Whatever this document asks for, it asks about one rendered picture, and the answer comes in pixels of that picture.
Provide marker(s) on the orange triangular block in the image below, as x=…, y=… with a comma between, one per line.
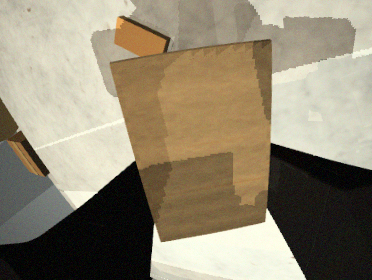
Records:
x=141, y=40

